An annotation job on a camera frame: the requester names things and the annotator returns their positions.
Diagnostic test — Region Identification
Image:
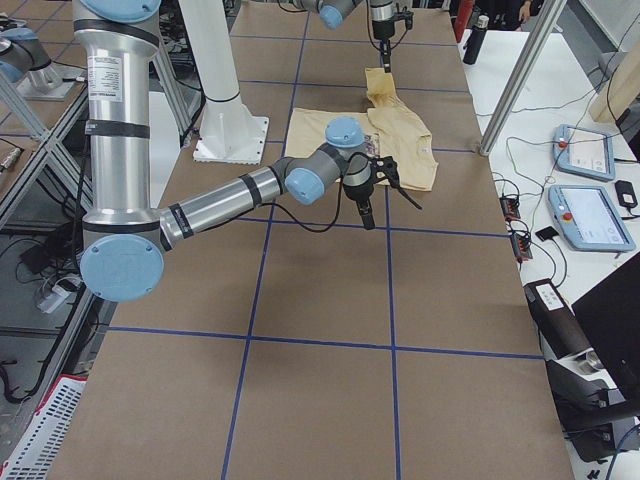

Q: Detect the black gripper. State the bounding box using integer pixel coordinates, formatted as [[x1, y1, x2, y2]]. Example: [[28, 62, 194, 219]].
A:
[[371, 19, 395, 73], [342, 167, 375, 230]]

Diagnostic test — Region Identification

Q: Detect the cream long-sleeve graphic shirt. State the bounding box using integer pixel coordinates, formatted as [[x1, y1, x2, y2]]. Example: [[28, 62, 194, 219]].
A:
[[285, 67, 438, 191]]

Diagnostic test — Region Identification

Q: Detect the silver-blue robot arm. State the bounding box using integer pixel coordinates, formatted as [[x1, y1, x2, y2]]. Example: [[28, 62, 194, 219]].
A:
[[276, 0, 413, 73], [73, 1, 377, 303]]

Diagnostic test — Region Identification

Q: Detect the black water bottle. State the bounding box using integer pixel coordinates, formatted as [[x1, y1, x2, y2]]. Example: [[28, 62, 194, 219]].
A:
[[462, 15, 489, 65]]

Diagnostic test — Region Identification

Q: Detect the red cylinder bottle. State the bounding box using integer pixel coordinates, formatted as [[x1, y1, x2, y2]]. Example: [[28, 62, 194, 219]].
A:
[[453, 0, 475, 43]]

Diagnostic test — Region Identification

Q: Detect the far blue teach pendant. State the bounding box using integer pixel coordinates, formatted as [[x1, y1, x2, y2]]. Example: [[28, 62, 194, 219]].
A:
[[553, 124, 615, 182]]

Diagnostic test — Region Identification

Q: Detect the blue teach pendant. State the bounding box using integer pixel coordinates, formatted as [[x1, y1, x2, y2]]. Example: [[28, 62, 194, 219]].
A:
[[553, 124, 615, 182], [547, 185, 636, 252]]

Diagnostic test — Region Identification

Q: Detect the near blue teach pendant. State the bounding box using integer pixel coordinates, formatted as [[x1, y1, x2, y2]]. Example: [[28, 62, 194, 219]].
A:
[[547, 185, 636, 252]]

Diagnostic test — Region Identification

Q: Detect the wooden beam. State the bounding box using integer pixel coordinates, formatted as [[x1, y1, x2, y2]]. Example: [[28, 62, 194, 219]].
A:
[[590, 0, 640, 122]]

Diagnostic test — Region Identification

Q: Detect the black power adapter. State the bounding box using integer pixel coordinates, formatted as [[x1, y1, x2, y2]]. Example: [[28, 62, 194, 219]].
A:
[[614, 180, 638, 209]]

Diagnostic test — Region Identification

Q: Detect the black monitor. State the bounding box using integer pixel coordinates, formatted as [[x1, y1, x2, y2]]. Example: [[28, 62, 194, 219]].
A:
[[572, 255, 639, 398]]

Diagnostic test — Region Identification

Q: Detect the white power strip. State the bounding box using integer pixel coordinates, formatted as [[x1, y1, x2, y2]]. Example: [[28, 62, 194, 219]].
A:
[[35, 282, 74, 314]]

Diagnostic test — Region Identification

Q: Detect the white perforated basket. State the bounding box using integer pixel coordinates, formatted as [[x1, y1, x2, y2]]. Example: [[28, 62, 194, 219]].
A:
[[1, 374, 87, 480]]

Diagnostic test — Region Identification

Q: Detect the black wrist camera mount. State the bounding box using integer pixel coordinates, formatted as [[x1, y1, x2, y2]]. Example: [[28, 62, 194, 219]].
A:
[[369, 156, 422, 210], [392, 8, 414, 31]]

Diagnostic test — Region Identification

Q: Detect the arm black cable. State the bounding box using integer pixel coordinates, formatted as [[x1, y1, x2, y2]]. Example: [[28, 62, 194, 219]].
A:
[[259, 152, 369, 234]]

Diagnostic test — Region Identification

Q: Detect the white camera pole with base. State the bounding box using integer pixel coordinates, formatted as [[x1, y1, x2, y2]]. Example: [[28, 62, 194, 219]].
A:
[[179, 0, 269, 165]]

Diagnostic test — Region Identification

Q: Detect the aluminium frame post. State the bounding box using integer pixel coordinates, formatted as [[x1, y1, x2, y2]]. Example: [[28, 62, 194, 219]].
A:
[[478, 0, 567, 157]]

